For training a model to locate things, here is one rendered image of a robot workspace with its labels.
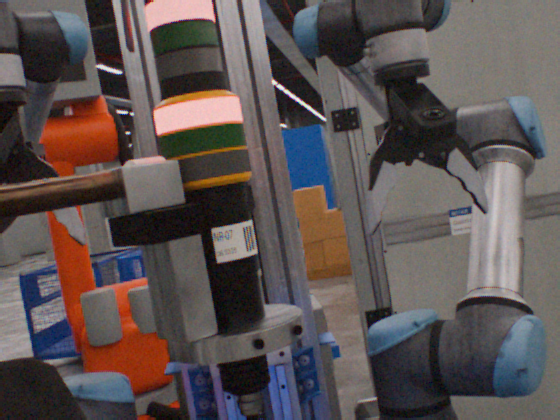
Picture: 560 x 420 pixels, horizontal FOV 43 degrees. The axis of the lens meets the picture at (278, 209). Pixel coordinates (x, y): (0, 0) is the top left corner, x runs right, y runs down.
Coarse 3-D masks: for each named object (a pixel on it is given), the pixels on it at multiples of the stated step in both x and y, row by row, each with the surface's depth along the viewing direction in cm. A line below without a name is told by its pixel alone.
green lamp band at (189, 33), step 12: (180, 24) 34; (192, 24) 34; (204, 24) 35; (156, 36) 35; (168, 36) 34; (180, 36) 34; (192, 36) 34; (204, 36) 34; (216, 36) 35; (156, 48) 35; (168, 48) 34
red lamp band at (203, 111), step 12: (168, 108) 34; (180, 108) 34; (192, 108) 34; (204, 108) 34; (216, 108) 34; (228, 108) 34; (240, 108) 36; (156, 120) 35; (168, 120) 34; (180, 120) 34; (192, 120) 34; (204, 120) 34; (216, 120) 34; (228, 120) 34; (240, 120) 35
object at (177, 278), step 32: (128, 192) 32; (160, 192) 33; (128, 224) 33; (160, 224) 32; (192, 224) 33; (160, 256) 34; (192, 256) 33; (160, 288) 34; (192, 288) 33; (160, 320) 35; (192, 320) 33; (288, 320) 34; (192, 352) 34; (224, 352) 33; (256, 352) 33
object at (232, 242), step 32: (192, 192) 35; (224, 192) 35; (224, 224) 35; (224, 256) 34; (256, 256) 36; (224, 288) 35; (256, 288) 36; (224, 320) 35; (256, 320) 35; (224, 384) 36; (256, 384) 36
